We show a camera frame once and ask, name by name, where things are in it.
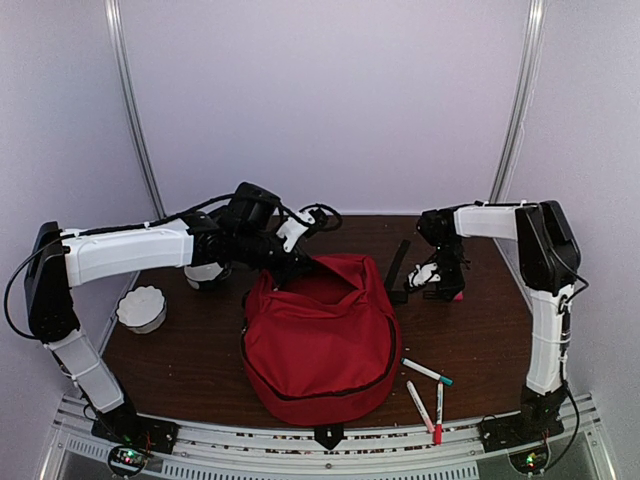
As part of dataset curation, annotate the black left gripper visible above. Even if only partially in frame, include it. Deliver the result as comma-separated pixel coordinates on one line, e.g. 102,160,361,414
234,226,318,287

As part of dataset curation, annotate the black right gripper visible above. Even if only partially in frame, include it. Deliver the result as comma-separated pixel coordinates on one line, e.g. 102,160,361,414
432,237,466,296

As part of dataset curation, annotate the red backpack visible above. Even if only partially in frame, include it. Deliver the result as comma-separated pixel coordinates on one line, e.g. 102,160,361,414
241,240,410,451

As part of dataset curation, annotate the teal capped white marker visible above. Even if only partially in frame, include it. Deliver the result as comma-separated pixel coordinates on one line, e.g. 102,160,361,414
401,357,454,387

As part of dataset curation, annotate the pink capped white marker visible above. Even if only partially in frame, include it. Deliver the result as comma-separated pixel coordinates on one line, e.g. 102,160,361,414
406,380,435,434

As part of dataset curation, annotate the red capped white marker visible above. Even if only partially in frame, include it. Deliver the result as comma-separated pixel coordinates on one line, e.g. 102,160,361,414
433,381,445,445

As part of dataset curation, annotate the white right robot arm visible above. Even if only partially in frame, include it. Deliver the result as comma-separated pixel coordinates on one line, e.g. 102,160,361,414
405,200,582,442

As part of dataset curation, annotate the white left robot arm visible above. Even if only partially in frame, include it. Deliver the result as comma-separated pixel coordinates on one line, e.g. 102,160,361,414
13,182,343,444

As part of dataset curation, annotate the round white bowl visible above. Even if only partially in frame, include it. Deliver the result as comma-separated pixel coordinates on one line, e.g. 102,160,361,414
183,263,231,291

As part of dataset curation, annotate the scalloped white bowl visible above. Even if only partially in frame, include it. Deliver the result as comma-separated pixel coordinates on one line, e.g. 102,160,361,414
116,286,167,335

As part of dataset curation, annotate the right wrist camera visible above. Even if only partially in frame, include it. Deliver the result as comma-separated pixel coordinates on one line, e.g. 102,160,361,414
404,262,441,293

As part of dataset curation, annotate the right aluminium frame post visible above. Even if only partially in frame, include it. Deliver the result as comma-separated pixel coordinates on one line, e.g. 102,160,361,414
488,0,547,204

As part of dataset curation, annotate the aluminium frame post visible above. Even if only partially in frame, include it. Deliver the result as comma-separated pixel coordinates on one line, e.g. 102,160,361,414
488,0,547,204
104,0,166,218

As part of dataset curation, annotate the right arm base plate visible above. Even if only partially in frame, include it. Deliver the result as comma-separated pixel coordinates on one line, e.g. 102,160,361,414
478,413,565,453

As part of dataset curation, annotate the front aluminium rail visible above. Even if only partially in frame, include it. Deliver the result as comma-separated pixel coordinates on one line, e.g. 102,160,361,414
39,394,616,480

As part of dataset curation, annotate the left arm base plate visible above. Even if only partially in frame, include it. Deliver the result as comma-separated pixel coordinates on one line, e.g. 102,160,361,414
91,408,179,454

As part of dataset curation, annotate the left aluminium frame post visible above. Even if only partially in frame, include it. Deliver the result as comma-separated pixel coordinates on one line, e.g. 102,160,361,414
104,0,166,218

